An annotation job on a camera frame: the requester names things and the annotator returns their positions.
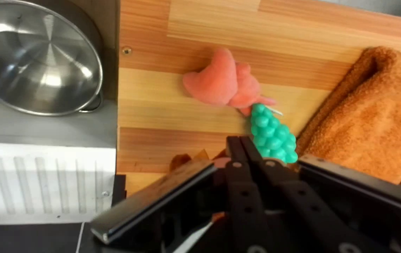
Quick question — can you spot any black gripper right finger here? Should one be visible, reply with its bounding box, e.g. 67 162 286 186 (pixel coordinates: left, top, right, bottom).
240 137 384 253

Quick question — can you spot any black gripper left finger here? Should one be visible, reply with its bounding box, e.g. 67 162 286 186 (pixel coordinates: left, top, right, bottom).
225 135 267 253

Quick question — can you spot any pink heart plush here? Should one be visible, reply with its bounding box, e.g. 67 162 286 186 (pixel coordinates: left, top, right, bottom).
181 47 275 118

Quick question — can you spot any teal grape bunch toy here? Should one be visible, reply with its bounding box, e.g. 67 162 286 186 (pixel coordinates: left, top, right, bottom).
247 103 299 166

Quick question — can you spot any white toy sink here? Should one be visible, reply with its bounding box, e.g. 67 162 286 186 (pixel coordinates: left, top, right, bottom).
0 0 120 227

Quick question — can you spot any stainless steel bowl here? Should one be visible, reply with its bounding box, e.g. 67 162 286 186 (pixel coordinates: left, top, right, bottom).
0 0 105 118

